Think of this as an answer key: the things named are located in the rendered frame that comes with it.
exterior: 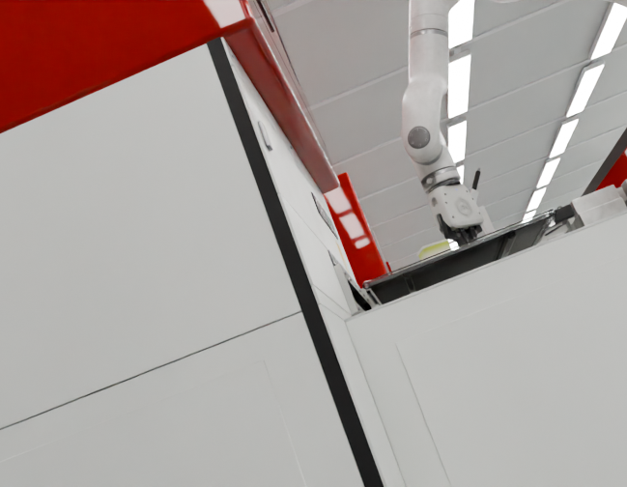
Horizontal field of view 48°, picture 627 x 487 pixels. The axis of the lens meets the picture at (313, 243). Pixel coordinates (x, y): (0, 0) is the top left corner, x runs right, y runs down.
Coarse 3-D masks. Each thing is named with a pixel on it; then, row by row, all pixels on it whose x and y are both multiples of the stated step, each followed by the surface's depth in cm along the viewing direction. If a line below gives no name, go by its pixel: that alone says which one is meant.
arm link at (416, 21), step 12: (420, 0) 157; (432, 0) 156; (444, 0) 157; (456, 0) 157; (420, 12) 156; (432, 12) 156; (444, 12) 157; (420, 24) 156; (432, 24) 155; (444, 24) 156
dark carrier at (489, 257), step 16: (496, 240) 130; (528, 240) 143; (464, 256) 135; (480, 256) 141; (496, 256) 148; (416, 272) 134; (432, 272) 140; (448, 272) 147; (464, 272) 154; (384, 288) 137; (400, 288) 144; (416, 288) 151
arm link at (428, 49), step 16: (416, 32) 156; (432, 32) 155; (416, 48) 156; (432, 48) 154; (448, 48) 157; (416, 64) 155; (432, 64) 154; (448, 64) 157; (416, 80) 154; (432, 80) 152; (416, 96) 148; (432, 96) 147; (416, 112) 146; (432, 112) 145; (416, 128) 145; (432, 128) 145; (416, 144) 145; (432, 144) 145; (416, 160) 150
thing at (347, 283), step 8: (336, 272) 125; (344, 272) 128; (344, 280) 125; (352, 280) 139; (344, 288) 124; (352, 288) 138; (352, 296) 124; (360, 296) 150; (352, 304) 123; (368, 304) 164; (352, 312) 123; (360, 312) 129
